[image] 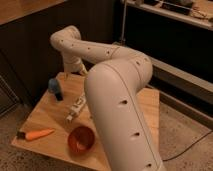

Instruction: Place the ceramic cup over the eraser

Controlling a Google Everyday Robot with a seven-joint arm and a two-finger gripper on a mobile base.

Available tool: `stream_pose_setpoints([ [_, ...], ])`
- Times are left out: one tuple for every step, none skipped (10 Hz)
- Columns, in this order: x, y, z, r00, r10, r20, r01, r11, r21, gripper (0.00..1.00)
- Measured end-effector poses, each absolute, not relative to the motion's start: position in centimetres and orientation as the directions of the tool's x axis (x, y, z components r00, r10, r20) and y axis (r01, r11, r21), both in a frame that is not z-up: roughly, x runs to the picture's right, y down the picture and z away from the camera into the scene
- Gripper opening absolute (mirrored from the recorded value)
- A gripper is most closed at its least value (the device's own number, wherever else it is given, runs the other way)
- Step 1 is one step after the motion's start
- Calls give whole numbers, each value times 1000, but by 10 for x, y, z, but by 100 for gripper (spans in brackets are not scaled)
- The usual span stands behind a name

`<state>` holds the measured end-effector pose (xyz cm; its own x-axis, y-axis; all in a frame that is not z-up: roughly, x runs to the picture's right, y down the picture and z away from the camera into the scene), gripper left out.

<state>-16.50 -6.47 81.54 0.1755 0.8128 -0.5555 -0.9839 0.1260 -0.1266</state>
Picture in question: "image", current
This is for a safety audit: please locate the metal shelf pole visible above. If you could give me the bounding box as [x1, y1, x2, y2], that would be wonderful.
[120, 0, 127, 45]

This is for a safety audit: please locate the black floor cable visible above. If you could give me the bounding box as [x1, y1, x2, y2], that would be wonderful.
[162, 129, 213, 163]

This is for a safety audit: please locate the orange toy carrot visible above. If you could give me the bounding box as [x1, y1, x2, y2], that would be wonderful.
[16, 129, 54, 141]

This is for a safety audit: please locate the wooden shelf with clutter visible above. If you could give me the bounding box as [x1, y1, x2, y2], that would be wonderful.
[120, 0, 213, 32]

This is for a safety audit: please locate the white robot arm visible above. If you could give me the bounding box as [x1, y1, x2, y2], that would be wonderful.
[50, 26, 166, 171]

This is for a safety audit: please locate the orange plastic bowl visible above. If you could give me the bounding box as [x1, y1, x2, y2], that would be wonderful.
[67, 126, 95, 155]

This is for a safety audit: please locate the white rectangular eraser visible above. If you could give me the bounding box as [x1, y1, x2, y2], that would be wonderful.
[66, 94, 86, 122]

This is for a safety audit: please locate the black eraser block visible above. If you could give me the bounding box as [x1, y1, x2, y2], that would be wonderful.
[55, 89, 63, 101]

